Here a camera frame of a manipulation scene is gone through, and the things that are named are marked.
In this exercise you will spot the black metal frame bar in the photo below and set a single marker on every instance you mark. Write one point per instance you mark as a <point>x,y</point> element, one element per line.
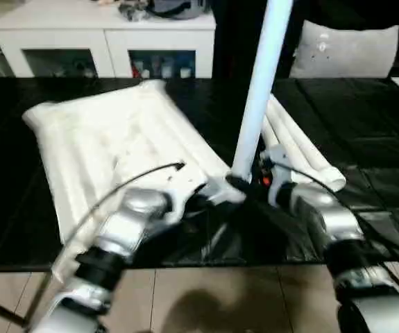
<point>1,310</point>

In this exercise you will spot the black cabinet with gold label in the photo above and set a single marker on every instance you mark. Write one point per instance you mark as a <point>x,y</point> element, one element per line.
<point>234,41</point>

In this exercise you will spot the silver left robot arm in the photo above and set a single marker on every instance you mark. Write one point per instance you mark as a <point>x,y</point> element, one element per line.
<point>129,222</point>

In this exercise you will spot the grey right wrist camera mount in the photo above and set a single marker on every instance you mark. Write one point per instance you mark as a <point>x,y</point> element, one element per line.
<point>277,156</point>

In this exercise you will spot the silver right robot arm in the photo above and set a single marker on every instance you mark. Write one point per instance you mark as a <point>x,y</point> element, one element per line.
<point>327,208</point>

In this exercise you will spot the small white jar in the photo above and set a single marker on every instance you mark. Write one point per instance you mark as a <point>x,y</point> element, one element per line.
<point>167,72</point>
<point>146,73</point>
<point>184,73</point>

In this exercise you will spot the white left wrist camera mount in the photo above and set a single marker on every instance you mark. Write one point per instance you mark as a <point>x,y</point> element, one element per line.
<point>185,194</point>

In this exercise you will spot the grey cushion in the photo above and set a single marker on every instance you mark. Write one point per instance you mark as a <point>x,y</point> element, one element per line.
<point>352,52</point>

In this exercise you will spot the white glass-door cabinet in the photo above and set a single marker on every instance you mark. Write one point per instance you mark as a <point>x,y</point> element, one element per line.
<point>81,38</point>

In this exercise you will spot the black work mat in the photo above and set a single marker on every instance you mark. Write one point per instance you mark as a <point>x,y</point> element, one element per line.
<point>358,121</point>

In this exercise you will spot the white plastic table top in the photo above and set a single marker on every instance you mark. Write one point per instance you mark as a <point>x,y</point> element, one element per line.
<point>98,138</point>

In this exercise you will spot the grey round helmet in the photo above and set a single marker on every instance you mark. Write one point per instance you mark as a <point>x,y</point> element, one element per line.
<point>175,8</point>

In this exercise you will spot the white plastic table leg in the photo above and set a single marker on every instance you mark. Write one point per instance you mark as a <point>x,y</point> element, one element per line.
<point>306,138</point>
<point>258,104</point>
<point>289,142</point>
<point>270,138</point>

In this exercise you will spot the dark clutter pile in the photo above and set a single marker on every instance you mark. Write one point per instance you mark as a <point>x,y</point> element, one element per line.
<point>133,12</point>

